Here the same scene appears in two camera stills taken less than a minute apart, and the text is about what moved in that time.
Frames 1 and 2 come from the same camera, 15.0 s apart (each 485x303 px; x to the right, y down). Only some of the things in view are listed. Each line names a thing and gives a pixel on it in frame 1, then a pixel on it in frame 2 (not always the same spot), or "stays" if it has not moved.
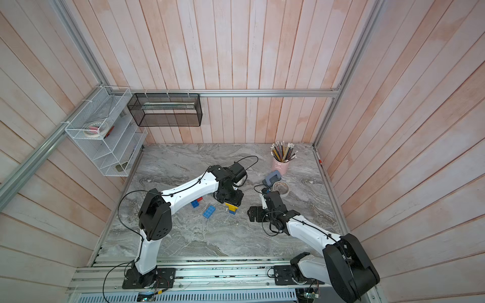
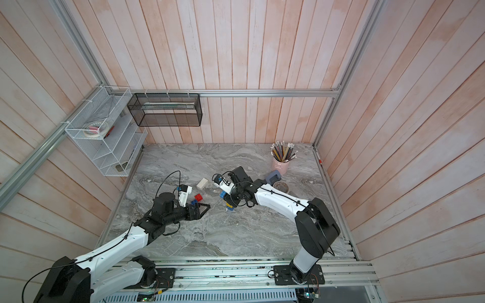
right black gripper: x=259 y=217 → x=231 y=201
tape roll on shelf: x=96 y=129 stays
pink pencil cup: x=282 y=167 stays
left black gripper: x=235 y=201 → x=197 y=211
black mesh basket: x=166 y=110 stays
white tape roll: x=281 y=187 stays
